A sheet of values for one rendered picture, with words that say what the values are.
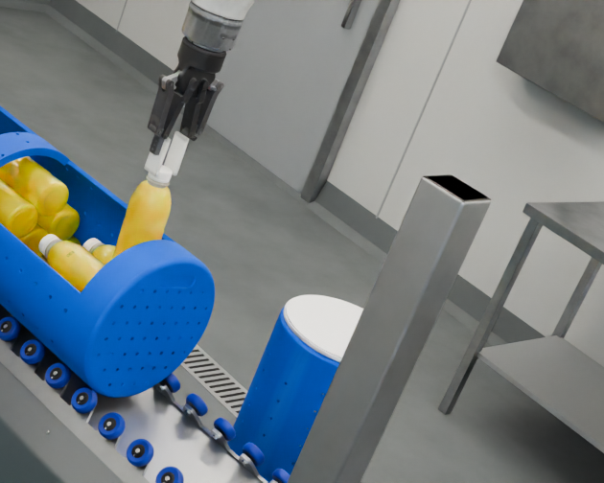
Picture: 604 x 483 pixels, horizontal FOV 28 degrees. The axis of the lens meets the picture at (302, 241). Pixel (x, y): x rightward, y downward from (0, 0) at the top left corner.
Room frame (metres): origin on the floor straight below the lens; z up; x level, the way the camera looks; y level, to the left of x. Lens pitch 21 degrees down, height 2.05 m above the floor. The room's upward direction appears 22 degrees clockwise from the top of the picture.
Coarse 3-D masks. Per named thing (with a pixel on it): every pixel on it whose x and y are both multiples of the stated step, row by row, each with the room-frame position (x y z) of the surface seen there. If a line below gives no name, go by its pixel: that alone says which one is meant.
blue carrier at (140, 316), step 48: (0, 144) 2.03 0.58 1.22; (48, 144) 2.11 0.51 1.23; (96, 192) 2.11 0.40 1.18; (0, 240) 1.87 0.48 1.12; (0, 288) 1.86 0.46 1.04; (48, 288) 1.79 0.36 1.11; (96, 288) 1.75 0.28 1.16; (144, 288) 1.78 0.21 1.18; (192, 288) 1.88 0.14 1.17; (48, 336) 1.78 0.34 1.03; (96, 336) 1.72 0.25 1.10; (144, 336) 1.82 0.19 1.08; (192, 336) 1.92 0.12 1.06; (96, 384) 1.75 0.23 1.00; (144, 384) 1.85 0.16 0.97
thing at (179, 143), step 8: (176, 136) 1.92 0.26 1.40; (184, 136) 1.92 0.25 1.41; (176, 144) 1.92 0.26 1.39; (184, 144) 1.91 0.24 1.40; (168, 152) 1.93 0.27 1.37; (176, 152) 1.92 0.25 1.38; (184, 152) 1.92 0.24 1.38; (168, 160) 1.92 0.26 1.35; (176, 160) 1.91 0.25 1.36; (176, 168) 1.91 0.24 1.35
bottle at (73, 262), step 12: (60, 240) 1.93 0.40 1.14; (48, 252) 1.90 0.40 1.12; (60, 252) 1.87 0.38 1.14; (72, 252) 1.87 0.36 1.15; (84, 252) 1.88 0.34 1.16; (60, 264) 1.86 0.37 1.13; (72, 264) 1.85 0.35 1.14; (84, 264) 1.85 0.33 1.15; (96, 264) 1.86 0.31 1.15; (72, 276) 1.84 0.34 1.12; (84, 276) 1.83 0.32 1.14
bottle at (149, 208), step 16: (144, 192) 1.88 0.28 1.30; (160, 192) 1.88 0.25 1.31; (128, 208) 1.88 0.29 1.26; (144, 208) 1.87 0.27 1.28; (160, 208) 1.88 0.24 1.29; (128, 224) 1.87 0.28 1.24; (144, 224) 1.87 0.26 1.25; (160, 224) 1.88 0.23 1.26; (128, 240) 1.87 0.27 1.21; (144, 240) 1.87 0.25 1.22; (112, 256) 1.89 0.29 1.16
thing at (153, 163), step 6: (168, 138) 1.88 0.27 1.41; (168, 144) 1.88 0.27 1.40; (162, 150) 1.88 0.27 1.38; (150, 156) 1.89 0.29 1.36; (156, 156) 1.88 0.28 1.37; (162, 156) 1.88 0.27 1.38; (150, 162) 1.89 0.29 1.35; (156, 162) 1.88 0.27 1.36; (162, 162) 1.88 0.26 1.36; (144, 168) 1.89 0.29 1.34; (150, 168) 1.88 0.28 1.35; (156, 168) 1.87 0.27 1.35; (156, 174) 1.88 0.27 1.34
